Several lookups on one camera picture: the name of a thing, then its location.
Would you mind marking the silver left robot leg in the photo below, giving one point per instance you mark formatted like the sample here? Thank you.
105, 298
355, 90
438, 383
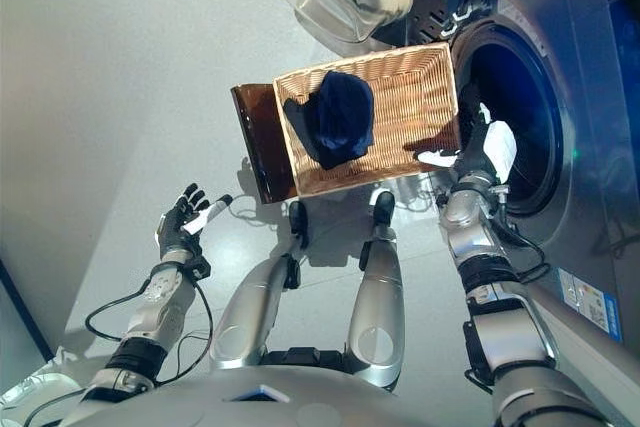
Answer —
250, 307

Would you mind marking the energy label sticker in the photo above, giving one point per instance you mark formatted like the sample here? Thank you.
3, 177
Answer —
592, 304

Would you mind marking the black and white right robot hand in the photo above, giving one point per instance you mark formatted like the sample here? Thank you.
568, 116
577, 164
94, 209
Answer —
500, 147

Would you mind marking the silver right robot leg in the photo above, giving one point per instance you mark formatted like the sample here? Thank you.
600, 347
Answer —
377, 307

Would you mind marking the silver robot leg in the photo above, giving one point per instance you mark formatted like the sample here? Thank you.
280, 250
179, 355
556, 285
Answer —
250, 307
377, 307

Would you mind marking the silver robot torso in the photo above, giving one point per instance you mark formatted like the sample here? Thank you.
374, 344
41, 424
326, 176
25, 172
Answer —
250, 407

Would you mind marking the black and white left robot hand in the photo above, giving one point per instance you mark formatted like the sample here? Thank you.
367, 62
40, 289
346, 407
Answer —
175, 229

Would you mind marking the grey front-loading washing machine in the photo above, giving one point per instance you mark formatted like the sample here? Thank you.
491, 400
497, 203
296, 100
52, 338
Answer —
590, 97

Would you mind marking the rectangular wicker laundry basket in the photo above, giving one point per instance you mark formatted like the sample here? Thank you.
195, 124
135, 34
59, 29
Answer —
410, 97

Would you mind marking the navy blue garment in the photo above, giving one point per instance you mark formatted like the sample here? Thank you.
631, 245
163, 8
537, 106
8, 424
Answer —
345, 112

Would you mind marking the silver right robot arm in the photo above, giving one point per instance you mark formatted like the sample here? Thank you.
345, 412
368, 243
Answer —
500, 322

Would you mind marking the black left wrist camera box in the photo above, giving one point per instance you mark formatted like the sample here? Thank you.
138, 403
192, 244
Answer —
199, 267

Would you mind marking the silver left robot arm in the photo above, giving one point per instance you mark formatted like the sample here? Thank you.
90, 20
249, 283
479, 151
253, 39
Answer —
160, 307

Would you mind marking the glossy dark brown stool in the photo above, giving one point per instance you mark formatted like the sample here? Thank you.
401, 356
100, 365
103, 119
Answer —
265, 147

